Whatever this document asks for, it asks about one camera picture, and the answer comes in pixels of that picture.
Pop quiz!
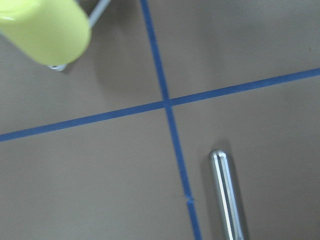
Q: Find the steel muddler black tip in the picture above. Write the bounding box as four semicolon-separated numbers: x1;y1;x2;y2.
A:
210;149;245;240

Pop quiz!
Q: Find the white cup rack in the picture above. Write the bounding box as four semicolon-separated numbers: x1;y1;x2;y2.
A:
47;0;111;72

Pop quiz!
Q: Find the yellow cup on rack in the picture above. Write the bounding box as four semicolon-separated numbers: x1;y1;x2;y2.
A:
0;0;92;66

